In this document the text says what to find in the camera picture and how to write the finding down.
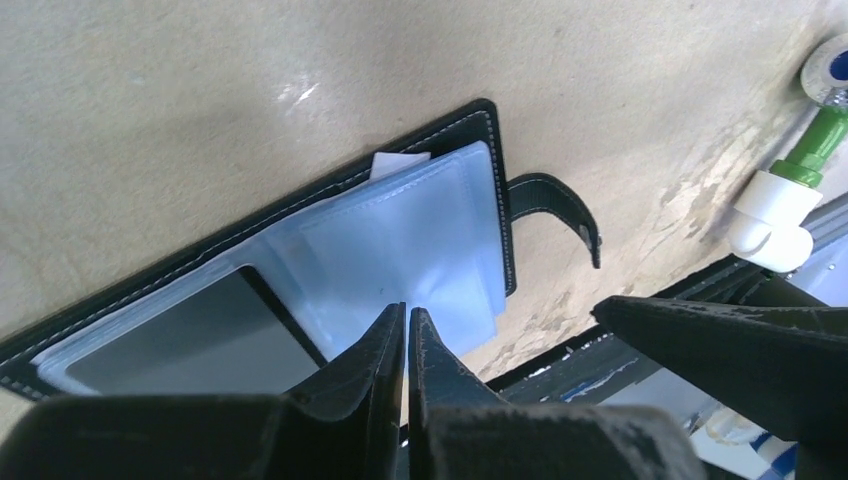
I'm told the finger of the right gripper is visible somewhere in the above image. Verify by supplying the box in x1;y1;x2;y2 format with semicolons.
592;296;847;479

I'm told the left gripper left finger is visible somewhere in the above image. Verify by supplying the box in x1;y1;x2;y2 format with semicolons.
1;304;406;479

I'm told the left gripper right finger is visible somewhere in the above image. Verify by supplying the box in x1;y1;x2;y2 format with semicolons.
408;308;706;479

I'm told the black leather card holder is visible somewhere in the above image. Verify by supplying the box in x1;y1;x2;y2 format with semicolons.
1;99;601;401

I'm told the black card in sleeve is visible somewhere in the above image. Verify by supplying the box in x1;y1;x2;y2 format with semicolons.
65;266;327;395

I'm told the green white pipe fitting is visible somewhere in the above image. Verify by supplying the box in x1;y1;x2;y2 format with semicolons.
727;33;848;274

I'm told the aluminium frame rail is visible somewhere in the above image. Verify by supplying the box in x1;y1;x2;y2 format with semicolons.
788;194;847;307

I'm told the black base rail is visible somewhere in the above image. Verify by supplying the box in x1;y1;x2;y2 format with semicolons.
486;254;770;407

